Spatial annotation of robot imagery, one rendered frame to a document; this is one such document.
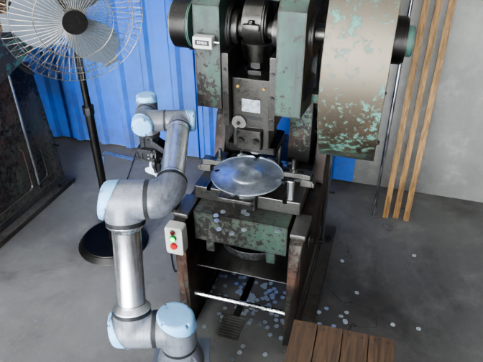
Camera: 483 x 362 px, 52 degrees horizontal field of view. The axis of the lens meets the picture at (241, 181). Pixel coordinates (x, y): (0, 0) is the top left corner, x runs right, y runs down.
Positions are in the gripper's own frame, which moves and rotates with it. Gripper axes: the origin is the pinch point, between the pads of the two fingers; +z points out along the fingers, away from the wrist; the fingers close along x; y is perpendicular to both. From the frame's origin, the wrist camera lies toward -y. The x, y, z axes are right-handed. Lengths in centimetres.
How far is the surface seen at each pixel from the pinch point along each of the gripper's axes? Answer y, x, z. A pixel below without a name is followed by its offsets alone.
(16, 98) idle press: 115, -58, 6
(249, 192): -37.0, 1.2, -0.5
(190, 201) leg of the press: -10.0, -5.0, 13.5
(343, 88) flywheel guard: -69, 18, -53
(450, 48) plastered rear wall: -111, -138, -18
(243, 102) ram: -30.2, -14.3, -30.0
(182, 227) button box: -12.3, 9.9, 15.1
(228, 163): -22.9, -16.7, -0.6
